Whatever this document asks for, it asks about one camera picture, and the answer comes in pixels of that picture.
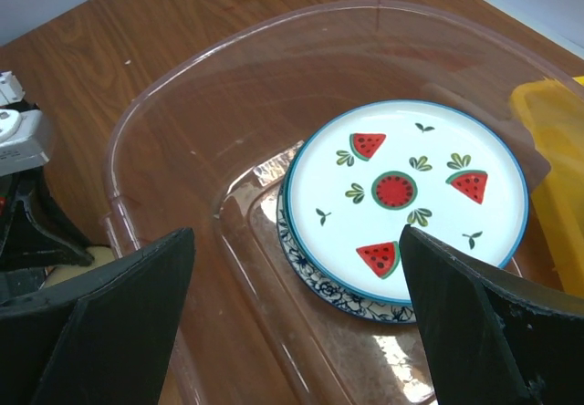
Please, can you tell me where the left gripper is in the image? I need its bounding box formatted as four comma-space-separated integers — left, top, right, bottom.
1, 169, 94, 303

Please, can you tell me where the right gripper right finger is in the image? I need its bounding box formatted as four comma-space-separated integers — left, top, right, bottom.
399, 225, 583, 404

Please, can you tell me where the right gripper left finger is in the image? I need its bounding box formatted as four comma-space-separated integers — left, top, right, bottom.
1, 228, 195, 404

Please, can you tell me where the cream black bowl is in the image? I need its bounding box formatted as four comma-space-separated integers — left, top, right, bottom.
40, 244, 115, 290

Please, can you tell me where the clear plastic bin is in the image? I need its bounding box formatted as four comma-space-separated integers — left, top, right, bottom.
105, 0, 583, 404

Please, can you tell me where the yellow plastic tray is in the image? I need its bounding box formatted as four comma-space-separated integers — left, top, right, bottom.
510, 76, 583, 297

